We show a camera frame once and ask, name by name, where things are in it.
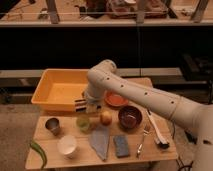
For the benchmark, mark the yellow plastic bin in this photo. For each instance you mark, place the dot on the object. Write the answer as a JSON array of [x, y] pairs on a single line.
[[58, 89]]

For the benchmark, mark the orange plate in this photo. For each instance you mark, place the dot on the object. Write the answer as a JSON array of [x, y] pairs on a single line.
[[115, 100]]

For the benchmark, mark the blue sponge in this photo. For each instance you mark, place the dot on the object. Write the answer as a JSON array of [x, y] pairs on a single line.
[[121, 146]]

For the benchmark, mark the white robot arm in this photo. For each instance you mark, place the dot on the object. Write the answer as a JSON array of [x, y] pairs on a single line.
[[194, 117]]

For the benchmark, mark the white paper cup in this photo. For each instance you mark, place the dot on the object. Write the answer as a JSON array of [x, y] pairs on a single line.
[[67, 146]]

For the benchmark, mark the metal fork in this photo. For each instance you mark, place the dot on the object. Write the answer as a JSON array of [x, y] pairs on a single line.
[[146, 131]]

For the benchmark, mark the small metal cup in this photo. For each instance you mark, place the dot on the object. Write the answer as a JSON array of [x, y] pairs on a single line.
[[53, 125]]

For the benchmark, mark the grey cloth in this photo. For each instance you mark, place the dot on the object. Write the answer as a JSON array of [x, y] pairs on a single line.
[[99, 141]]

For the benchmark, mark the green chili pepper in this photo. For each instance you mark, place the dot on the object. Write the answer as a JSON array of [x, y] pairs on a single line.
[[37, 148]]

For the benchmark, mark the wooden table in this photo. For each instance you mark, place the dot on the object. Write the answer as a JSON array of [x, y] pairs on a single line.
[[85, 155]]

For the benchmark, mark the dark brown bowl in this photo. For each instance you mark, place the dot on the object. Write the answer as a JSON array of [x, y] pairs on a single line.
[[129, 117]]

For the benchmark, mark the green plastic cup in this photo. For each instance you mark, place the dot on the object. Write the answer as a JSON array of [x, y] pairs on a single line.
[[83, 123]]

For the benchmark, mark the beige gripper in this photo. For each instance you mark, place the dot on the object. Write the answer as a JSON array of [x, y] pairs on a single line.
[[92, 107]]

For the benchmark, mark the yellow apple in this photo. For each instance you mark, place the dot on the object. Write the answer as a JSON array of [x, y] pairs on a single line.
[[105, 118]]

